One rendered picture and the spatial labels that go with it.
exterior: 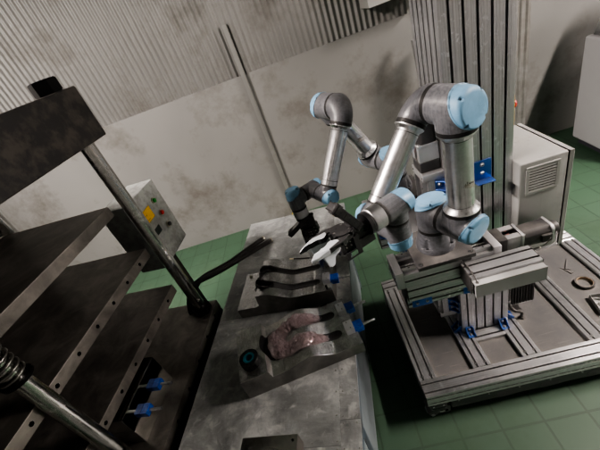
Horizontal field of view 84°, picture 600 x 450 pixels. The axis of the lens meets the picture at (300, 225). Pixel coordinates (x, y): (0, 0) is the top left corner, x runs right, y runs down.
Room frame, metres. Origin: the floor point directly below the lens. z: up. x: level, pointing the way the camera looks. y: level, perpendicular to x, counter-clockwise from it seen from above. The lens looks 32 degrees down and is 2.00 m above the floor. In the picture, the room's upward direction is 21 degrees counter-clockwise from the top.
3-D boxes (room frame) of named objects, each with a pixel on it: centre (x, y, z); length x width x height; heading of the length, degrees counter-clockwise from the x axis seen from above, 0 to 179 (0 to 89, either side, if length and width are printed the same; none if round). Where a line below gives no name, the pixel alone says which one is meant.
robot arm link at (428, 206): (1.01, -0.49, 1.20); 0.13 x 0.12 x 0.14; 18
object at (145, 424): (1.03, 1.09, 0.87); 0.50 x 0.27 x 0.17; 74
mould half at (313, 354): (0.96, 0.19, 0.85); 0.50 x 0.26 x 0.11; 91
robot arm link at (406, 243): (0.82, -0.27, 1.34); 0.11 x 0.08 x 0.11; 18
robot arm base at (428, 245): (1.01, -0.49, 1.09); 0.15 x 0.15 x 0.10
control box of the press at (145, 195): (1.73, 0.79, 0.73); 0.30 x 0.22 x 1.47; 164
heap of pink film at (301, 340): (0.97, 0.19, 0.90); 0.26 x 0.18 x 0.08; 91
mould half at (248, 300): (1.33, 0.17, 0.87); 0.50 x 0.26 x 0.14; 74
